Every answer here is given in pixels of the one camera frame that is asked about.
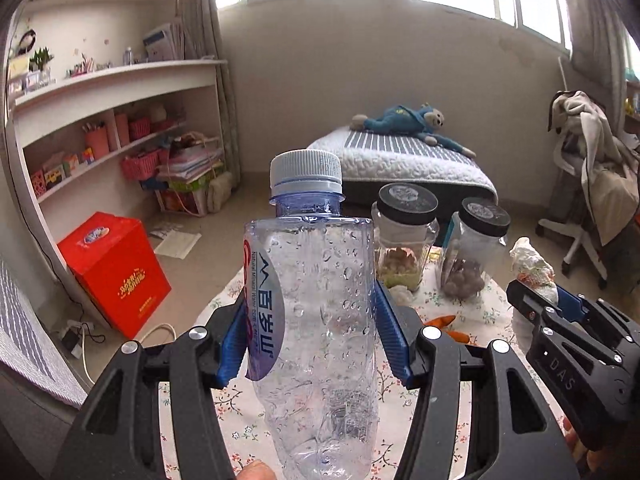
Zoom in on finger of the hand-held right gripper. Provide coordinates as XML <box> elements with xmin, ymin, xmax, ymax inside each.
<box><xmin>552</xmin><ymin>285</ymin><xmax>640</xmax><ymax>346</ymax></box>
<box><xmin>506</xmin><ymin>280</ymin><xmax>568</xmax><ymax>341</ymax></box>

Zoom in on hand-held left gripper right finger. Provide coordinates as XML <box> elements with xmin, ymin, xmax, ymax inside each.
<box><xmin>375</xmin><ymin>280</ymin><xmax>583</xmax><ymax>480</ymax></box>

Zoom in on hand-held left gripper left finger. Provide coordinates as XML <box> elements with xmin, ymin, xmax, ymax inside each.
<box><xmin>50</xmin><ymin>292</ymin><xmax>251</xmax><ymax>480</ymax></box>

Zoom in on white printed wrapper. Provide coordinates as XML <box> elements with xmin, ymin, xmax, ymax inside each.
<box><xmin>509</xmin><ymin>237</ymin><xmax>560</xmax><ymax>353</ymax></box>

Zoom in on clear plastic water bottle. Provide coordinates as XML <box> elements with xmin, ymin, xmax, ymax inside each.
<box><xmin>243</xmin><ymin>150</ymin><xmax>381</xmax><ymax>480</ymax></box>

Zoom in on person's right hand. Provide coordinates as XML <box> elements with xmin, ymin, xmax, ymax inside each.
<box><xmin>562</xmin><ymin>417</ymin><xmax>606</xmax><ymax>468</ymax></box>

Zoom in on person's left hand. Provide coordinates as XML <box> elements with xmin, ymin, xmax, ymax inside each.
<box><xmin>235</xmin><ymin>461</ymin><xmax>276</xmax><ymax>480</ymax></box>

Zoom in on floral tablecloth covered table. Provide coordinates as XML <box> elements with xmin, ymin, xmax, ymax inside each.
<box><xmin>192</xmin><ymin>255</ymin><xmax>571</xmax><ymax>480</ymax></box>

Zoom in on yellow orange snack packet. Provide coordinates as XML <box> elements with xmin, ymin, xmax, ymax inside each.
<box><xmin>422</xmin><ymin>314</ymin><xmax>471</xmax><ymax>343</ymax></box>

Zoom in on jar with brown balls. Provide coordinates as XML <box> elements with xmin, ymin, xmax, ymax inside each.
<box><xmin>436</xmin><ymin>196</ymin><xmax>512</xmax><ymax>301</ymax></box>

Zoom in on white grey office chair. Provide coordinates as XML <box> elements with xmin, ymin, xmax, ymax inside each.
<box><xmin>537</xmin><ymin>90</ymin><xmax>640</xmax><ymax>291</ymax></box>

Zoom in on jar with pale snacks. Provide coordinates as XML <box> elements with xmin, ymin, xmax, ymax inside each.
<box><xmin>371</xmin><ymin>182</ymin><xmax>441</xmax><ymax>293</ymax></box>

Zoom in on papers on floor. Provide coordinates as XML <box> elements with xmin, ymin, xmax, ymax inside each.
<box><xmin>149</xmin><ymin>225</ymin><xmax>202</xmax><ymax>260</ymax></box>

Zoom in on red cardboard box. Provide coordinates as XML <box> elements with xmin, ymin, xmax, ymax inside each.
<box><xmin>56</xmin><ymin>211</ymin><xmax>172</xmax><ymax>340</ymax></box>

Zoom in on beige blanket with dark trim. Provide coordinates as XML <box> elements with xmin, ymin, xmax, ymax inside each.
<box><xmin>550</xmin><ymin>91</ymin><xmax>640</xmax><ymax>246</ymax></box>

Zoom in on mattress with striped cover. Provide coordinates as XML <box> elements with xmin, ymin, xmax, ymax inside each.
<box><xmin>306</xmin><ymin>125</ymin><xmax>498</xmax><ymax>211</ymax></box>

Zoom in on white power strip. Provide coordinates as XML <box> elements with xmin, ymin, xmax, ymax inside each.
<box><xmin>60</xmin><ymin>320</ymin><xmax>96</xmax><ymax>358</ymax></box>

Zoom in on white fuzzy bag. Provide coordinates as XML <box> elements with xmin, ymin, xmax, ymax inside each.
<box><xmin>207</xmin><ymin>171</ymin><xmax>235</xmax><ymax>213</ymax></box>

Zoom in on striped quilted cover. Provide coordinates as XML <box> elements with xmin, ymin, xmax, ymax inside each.
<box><xmin>306</xmin><ymin>126</ymin><xmax>498</xmax><ymax>198</ymax></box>

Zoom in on stack of workbooks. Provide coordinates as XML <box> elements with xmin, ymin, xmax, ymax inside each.
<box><xmin>157</xmin><ymin>135</ymin><xmax>226</xmax><ymax>193</ymax></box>

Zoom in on grey patterned bedding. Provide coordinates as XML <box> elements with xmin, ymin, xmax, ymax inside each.
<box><xmin>0</xmin><ymin>255</ymin><xmax>88</xmax><ymax>408</ymax></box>

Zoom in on pink plastic basket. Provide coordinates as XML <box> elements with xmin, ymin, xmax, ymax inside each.
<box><xmin>121</xmin><ymin>152</ymin><xmax>161</xmax><ymax>181</ymax></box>

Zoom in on blue monkey plush toy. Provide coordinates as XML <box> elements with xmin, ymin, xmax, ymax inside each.
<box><xmin>349</xmin><ymin>102</ymin><xmax>477</xmax><ymax>158</ymax></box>

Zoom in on pink pen holder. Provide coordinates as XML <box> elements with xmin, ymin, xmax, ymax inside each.
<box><xmin>84</xmin><ymin>122</ymin><xmax>110</xmax><ymax>161</ymax></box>

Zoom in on white curved bookshelf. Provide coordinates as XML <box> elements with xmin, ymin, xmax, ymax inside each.
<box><xmin>0</xmin><ymin>0</ymin><xmax>241</xmax><ymax>311</ymax></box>

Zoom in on grey curtain beside desk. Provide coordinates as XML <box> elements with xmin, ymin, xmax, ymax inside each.
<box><xmin>557</xmin><ymin>0</ymin><xmax>631</xmax><ymax>76</ymax></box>

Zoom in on white blue booklet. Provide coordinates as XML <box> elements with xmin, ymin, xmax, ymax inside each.
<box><xmin>143</xmin><ymin>24</ymin><xmax>183</xmax><ymax>61</ymax></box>

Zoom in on grey curtain beside bookshelf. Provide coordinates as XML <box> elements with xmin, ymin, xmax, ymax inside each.
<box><xmin>177</xmin><ymin>0</ymin><xmax>241</xmax><ymax>186</ymax></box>

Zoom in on small potted plant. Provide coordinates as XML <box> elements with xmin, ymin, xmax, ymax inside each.
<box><xmin>29</xmin><ymin>47</ymin><xmax>55</xmax><ymax>73</ymax></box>

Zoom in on white cable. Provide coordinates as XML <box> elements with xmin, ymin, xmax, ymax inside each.
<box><xmin>82</xmin><ymin>324</ymin><xmax>176</xmax><ymax>381</ymax></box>

